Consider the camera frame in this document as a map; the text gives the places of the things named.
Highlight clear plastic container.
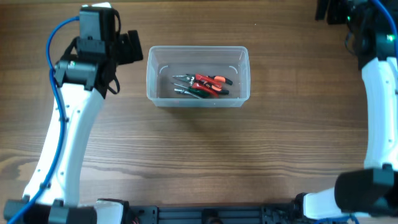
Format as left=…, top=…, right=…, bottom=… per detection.
left=147, top=46, right=251, bottom=108

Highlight silver combination wrench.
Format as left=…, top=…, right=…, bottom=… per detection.
left=174, top=88, right=201, bottom=99

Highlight green handled screwdriver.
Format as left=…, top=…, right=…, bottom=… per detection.
left=174, top=83, right=210, bottom=98

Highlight red handled snips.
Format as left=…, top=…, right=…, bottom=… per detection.
left=172, top=73, right=224, bottom=99

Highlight orange black needle-nose pliers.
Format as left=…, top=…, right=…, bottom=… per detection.
left=183, top=73, right=233, bottom=96

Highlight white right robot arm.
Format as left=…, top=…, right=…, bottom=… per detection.
left=293, top=0, right=397, bottom=223

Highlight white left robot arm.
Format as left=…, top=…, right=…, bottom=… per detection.
left=4, top=30, right=143, bottom=223

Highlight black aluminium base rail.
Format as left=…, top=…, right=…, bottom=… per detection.
left=130, top=203, right=315, bottom=224

